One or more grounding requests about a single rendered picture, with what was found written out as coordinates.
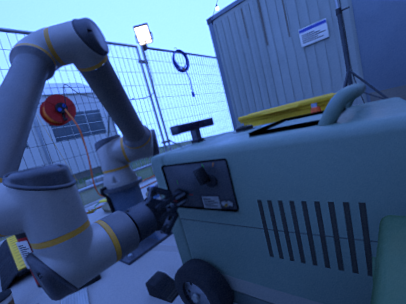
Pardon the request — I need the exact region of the black fuel knob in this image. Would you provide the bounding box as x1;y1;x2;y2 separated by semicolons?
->
193;165;218;188

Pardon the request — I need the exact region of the grey site container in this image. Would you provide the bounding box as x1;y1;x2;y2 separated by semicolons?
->
206;0;365;132

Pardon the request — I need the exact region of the black pull-out handle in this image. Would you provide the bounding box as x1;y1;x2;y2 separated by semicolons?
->
170;117;215;144

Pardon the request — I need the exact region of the wire mesh fence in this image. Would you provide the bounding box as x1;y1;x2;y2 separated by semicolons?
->
0;27;235;188

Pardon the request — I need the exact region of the light green generator body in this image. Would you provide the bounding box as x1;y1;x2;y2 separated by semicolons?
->
151;96;406;304

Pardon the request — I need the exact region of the grey tripod stand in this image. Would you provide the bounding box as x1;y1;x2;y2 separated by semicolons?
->
334;0;388;102

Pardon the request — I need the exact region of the floodlight on pole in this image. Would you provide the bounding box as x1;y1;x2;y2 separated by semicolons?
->
132;22;174;149

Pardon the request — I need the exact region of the orange cable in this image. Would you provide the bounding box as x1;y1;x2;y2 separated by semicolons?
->
63;108;105;198

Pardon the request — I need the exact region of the black box with yellow label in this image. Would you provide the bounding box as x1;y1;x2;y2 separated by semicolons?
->
0;232;34;292

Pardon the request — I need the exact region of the light green carry handle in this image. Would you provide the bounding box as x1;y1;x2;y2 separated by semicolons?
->
317;82;367;127

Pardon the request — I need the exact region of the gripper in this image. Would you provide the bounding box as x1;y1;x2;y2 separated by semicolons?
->
125;185;188;241

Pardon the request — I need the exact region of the yellow flat crate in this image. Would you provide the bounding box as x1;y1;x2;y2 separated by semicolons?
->
237;92;336;127

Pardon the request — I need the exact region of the white blue sign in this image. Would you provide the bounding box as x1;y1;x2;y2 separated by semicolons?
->
297;17;331;49

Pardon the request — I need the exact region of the black wheel chock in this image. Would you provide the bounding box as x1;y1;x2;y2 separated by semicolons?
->
145;270;180;304

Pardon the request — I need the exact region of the blue coiled cable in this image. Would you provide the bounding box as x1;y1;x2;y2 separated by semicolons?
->
171;49;197;98

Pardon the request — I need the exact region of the black generator wheel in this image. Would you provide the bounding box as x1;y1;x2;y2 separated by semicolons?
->
174;258;235;304

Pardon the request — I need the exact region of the grey building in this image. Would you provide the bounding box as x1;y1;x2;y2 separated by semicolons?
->
19;82;118;174

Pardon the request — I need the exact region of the red cable reel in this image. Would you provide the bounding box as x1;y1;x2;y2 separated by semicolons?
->
39;93;77;127

